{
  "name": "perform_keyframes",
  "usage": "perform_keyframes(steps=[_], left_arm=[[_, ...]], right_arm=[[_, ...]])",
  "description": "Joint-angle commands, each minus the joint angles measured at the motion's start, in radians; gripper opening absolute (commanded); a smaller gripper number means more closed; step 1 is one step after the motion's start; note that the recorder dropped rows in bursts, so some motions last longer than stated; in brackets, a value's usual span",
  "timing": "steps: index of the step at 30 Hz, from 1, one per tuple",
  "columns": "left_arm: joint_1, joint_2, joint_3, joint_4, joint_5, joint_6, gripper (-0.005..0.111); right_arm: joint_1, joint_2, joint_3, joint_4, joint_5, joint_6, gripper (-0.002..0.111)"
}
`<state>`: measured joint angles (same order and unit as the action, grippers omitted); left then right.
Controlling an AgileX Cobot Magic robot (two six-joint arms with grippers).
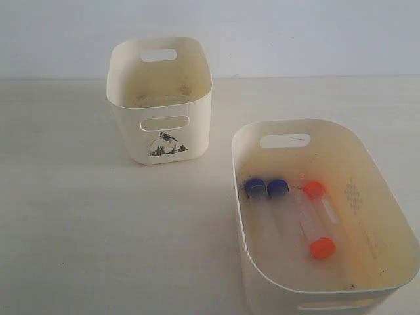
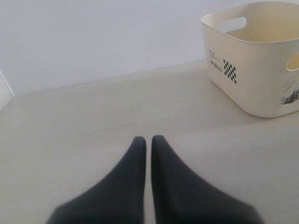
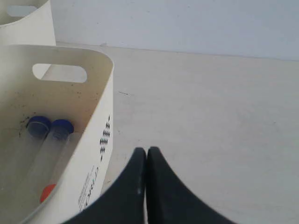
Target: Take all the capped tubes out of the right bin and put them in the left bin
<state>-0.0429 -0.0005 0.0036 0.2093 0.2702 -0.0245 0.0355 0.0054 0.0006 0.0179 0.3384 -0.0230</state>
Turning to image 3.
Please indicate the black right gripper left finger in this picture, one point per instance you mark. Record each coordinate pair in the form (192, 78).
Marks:
(123, 201)

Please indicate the large cream plastic bin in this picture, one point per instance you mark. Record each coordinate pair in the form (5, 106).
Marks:
(57, 83)

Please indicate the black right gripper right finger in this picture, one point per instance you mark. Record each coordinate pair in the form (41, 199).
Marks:
(169, 201)

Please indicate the small cream plastic bin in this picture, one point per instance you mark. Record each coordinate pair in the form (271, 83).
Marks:
(36, 28)

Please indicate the orange-capped clear tube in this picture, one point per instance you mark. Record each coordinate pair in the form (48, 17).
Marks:
(46, 192)

